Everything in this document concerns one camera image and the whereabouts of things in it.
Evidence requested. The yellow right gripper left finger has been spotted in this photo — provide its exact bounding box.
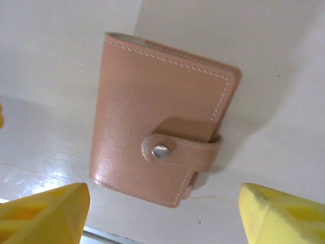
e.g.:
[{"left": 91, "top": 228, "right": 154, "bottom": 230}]
[{"left": 0, "top": 182, "right": 90, "bottom": 244}]

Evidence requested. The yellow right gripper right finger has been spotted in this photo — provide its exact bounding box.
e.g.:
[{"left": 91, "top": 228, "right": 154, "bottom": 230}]
[{"left": 239, "top": 182, "right": 325, "bottom": 244}]

